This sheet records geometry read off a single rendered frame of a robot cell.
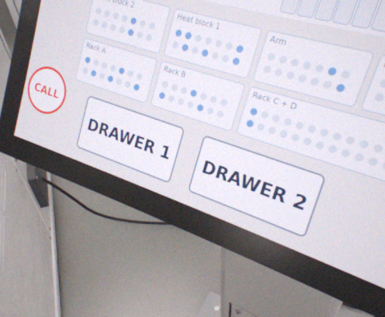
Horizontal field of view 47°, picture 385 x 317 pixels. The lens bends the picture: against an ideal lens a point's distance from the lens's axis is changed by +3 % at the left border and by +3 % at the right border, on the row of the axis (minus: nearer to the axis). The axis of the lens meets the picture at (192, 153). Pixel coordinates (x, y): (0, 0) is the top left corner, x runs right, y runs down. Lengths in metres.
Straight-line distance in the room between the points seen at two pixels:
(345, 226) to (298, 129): 0.07
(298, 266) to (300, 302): 0.27
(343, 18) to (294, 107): 0.06
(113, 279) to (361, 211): 1.19
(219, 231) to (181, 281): 1.08
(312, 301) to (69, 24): 0.41
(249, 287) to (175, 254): 0.85
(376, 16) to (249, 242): 0.17
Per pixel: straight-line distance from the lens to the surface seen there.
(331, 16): 0.32
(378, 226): 0.32
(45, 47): 0.41
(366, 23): 0.32
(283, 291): 0.59
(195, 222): 0.34
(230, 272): 0.62
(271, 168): 0.32
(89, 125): 0.38
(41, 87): 0.41
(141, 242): 1.49
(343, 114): 0.31
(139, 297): 1.40
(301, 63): 0.32
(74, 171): 0.39
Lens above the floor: 1.25
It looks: 47 degrees down
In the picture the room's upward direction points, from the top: 3 degrees counter-clockwise
